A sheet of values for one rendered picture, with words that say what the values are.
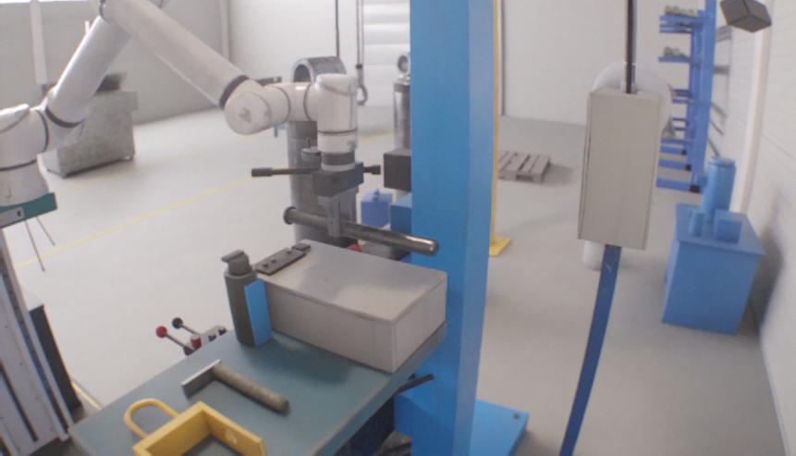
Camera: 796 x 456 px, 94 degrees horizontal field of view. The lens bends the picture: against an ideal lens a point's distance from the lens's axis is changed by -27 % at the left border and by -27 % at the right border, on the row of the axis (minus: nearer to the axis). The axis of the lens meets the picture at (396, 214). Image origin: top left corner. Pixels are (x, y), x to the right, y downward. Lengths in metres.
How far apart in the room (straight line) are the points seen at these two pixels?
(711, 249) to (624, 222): 1.93
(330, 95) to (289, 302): 0.44
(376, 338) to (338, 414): 0.18
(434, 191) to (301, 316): 0.47
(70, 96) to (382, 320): 1.15
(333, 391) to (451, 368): 0.60
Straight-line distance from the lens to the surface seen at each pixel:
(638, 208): 1.32
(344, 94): 1.03
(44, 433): 2.23
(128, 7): 1.18
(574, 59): 11.97
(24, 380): 2.09
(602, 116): 1.28
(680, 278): 3.28
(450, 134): 1.21
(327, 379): 0.98
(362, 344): 0.99
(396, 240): 1.04
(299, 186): 1.52
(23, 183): 1.63
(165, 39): 1.09
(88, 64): 1.51
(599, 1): 11.95
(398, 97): 2.81
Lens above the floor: 1.67
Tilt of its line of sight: 19 degrees down
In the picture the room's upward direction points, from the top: 1 degrees counter-clockwise
